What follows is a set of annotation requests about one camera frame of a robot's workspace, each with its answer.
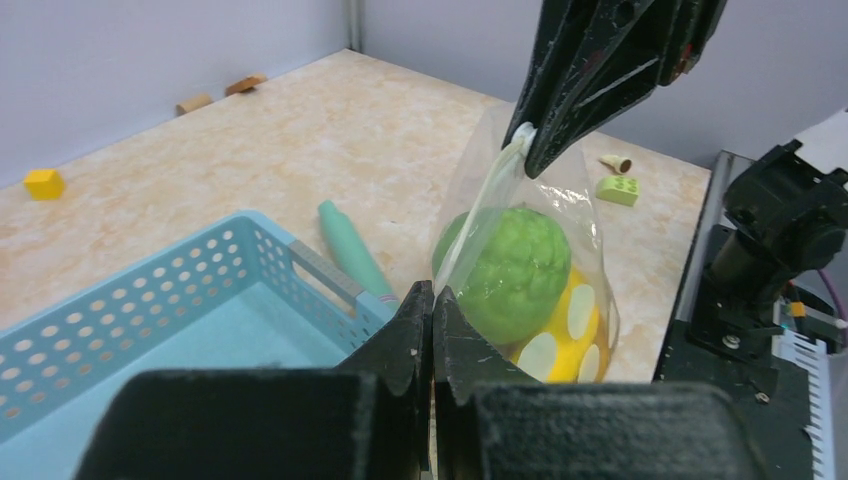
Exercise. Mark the clear zip top bag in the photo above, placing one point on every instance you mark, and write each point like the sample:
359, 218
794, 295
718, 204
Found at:
490, 178

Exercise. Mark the cork at wall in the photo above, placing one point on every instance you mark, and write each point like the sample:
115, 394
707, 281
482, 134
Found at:
193, 103

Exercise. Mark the light blue plastic basket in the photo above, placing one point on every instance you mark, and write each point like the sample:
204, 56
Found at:
242, 292

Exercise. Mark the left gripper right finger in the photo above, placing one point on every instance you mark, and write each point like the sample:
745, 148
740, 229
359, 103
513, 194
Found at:
496, 422

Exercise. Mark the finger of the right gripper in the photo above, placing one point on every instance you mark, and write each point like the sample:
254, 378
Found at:
590, 62
692, 24

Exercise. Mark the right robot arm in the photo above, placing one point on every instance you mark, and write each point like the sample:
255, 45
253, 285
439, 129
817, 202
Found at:
789, 218

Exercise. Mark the teal foam roller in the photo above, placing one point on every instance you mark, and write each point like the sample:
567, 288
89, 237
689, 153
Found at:
351, 254

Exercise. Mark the light green block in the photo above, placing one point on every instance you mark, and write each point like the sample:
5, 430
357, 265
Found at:
618, 189

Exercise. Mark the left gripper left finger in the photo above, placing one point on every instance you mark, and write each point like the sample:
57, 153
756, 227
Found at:
365, 418

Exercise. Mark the cork near right edge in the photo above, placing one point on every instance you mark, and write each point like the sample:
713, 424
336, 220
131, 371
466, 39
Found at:
619, 164

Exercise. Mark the brown nut at wall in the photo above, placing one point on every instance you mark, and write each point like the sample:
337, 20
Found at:
245, 84

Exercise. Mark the yellow cube on table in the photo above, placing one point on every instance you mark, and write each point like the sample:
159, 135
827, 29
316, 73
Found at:
44, 184

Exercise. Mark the yellow banana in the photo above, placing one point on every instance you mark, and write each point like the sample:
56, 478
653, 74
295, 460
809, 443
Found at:
572, 346

